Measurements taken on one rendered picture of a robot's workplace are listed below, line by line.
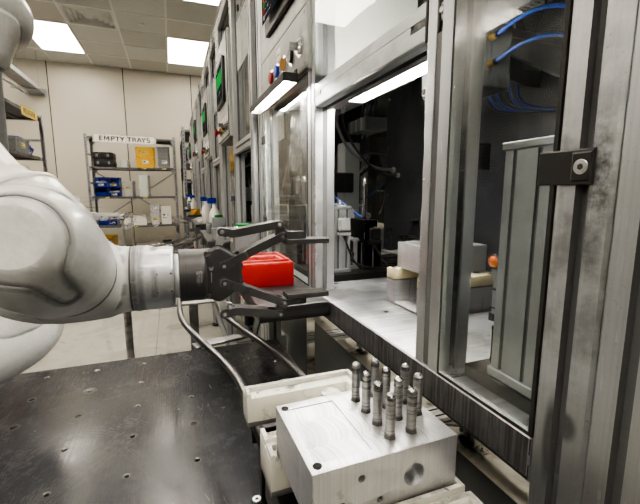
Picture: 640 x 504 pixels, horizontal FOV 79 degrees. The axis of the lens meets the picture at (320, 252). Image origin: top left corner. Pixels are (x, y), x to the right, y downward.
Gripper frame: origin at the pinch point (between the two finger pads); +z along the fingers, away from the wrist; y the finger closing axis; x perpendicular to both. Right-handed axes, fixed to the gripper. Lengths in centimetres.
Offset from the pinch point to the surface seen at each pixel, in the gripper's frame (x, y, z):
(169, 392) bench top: 28.9, -32.3, -23.1
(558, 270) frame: -37.0, 6.0, 7.5
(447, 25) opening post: -22.0, 29.3, 7.4
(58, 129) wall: 750, 117, -197
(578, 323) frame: -39.0, 2.3, 7.5
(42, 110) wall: 750, 147, -217
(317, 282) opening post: 18.5, -7.4, 8.1
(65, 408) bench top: 30, -32, -43
